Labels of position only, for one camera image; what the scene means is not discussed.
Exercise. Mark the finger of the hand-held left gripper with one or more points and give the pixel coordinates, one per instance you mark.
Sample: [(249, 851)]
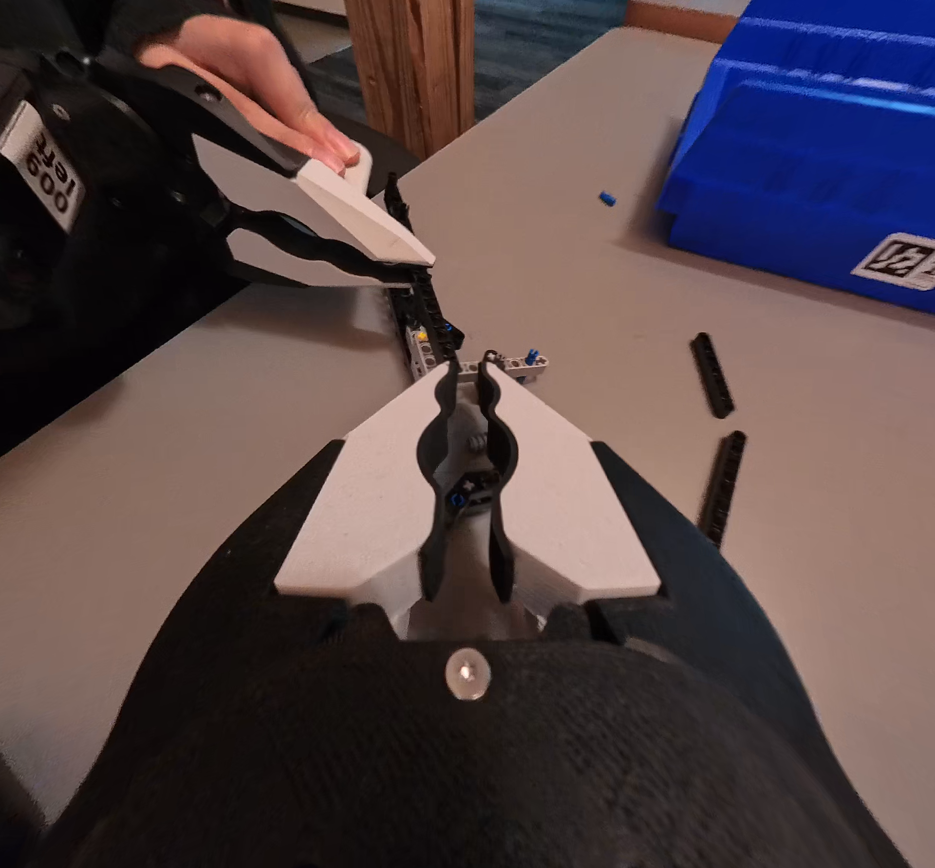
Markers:
[(292, 269), (350, 218)]

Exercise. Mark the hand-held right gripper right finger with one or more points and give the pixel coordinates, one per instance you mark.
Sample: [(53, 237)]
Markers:
[(584, 517)]

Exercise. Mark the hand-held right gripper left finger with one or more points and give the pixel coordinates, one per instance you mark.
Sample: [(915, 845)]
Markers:
[(350, 517)]

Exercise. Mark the black and grey brick assembly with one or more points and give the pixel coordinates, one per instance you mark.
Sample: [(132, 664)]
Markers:
[(427, 324)]

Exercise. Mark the grey desk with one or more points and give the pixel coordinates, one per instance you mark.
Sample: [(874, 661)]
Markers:
[(584, 284)]

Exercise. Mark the person's left hand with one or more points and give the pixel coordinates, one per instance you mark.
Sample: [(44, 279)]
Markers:
[(241, 72)]

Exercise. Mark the long black brick beam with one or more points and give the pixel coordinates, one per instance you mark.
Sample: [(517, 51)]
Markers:
[(723, 481)]

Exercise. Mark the short black brick beam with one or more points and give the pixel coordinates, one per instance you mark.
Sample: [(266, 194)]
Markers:
[(712, 375)]

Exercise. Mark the person's dark clothing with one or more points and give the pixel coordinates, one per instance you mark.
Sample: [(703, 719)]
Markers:
[(87, 371)]

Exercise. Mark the blue storage bin with tag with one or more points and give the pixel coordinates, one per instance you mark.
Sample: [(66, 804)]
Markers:
[(803, 174)]

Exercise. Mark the wooden post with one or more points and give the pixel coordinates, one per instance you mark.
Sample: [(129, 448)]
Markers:
[(409, 43)]

